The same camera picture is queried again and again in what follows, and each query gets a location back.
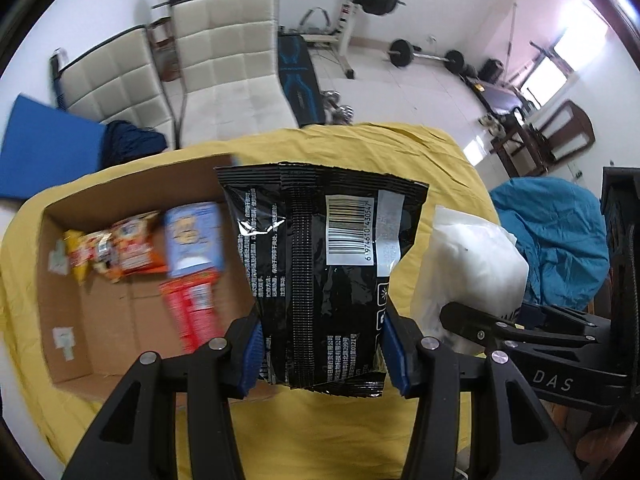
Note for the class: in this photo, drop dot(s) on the blue foam mat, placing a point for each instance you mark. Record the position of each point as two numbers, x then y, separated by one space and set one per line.
47 152

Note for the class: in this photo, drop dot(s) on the large white padded chair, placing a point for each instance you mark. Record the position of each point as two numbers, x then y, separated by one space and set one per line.
230 75

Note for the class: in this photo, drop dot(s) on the treadmill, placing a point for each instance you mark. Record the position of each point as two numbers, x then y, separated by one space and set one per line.
500 95

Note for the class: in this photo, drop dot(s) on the red snack packet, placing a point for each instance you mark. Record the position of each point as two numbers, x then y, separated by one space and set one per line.
192 310

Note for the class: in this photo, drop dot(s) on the light blue tissue packet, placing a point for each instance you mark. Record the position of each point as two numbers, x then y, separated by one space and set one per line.
192 240

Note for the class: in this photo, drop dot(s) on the white soft packet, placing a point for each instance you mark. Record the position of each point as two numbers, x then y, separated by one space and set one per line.
470 265

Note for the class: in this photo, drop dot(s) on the pair of light shoes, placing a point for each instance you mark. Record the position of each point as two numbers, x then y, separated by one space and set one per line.
491 125

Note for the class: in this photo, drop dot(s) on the window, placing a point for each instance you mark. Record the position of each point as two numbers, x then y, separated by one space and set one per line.
580 47

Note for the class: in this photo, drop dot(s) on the dark blue cloth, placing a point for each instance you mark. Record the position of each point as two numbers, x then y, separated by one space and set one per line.
132 142

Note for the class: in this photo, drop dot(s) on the black plastic packet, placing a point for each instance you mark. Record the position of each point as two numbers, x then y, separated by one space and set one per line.
320 270

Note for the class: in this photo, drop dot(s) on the cardboard box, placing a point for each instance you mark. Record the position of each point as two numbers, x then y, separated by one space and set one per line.
125 320

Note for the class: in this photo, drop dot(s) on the small white padded chair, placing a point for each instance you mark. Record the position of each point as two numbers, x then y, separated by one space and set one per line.
115 85

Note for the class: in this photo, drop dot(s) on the dark wooden chair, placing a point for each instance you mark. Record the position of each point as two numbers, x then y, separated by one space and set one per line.
565 130

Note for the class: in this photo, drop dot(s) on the orange panda snack packet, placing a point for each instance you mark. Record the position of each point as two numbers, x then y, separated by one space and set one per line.
137 245

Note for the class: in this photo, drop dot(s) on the person's right hand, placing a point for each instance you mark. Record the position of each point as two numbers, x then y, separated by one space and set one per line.
607 447

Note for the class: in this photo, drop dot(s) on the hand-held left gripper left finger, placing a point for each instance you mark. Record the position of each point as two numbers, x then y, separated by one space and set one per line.
250 355

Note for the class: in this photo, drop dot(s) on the yellow panda snack packet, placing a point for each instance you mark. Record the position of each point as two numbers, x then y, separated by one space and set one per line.
85 257

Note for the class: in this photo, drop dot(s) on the chrome dumbbell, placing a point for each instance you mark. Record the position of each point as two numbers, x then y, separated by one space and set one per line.
332 100
344 115

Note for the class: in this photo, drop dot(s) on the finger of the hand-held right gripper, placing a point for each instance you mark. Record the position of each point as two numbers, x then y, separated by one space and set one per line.
475 322
560 321

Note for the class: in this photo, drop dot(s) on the thin black pole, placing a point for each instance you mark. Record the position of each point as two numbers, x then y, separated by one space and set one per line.
510 40

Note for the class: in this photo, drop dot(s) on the black speaker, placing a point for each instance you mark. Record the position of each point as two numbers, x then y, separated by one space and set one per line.
491 70

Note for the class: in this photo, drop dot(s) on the black padded weight bench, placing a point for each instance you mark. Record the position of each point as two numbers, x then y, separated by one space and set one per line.
299 80

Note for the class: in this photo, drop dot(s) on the yellow tablecloth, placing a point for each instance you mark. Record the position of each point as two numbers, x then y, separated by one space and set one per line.
310 440

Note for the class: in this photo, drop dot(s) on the black and blue pole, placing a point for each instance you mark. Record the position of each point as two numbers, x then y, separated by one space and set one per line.
57 80

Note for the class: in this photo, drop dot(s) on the short barbell with black plates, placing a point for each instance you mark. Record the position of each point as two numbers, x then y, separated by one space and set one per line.
401 52

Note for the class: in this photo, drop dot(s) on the blue jacket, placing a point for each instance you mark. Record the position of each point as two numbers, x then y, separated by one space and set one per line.
555 240

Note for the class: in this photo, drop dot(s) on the white barbell rack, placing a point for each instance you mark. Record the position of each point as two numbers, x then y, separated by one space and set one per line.
350 20

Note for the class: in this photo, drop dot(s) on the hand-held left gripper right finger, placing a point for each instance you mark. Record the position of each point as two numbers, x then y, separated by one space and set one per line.
395 355

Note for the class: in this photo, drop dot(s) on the loose black weight plates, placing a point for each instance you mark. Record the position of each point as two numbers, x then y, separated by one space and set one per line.
471 70

